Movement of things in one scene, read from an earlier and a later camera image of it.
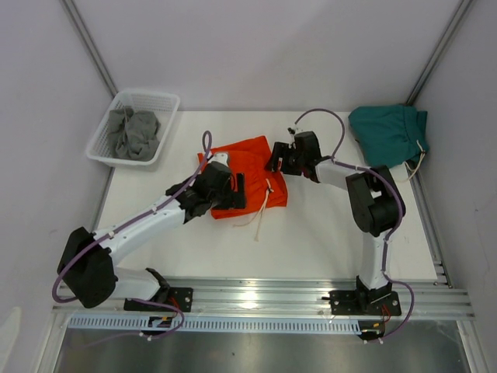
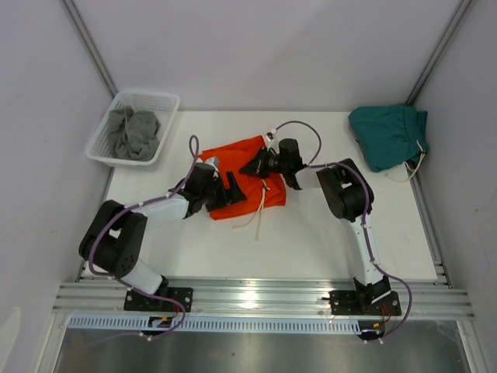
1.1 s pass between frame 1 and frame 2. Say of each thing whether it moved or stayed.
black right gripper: moved
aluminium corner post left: stayed
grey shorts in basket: stayed
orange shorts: stayed
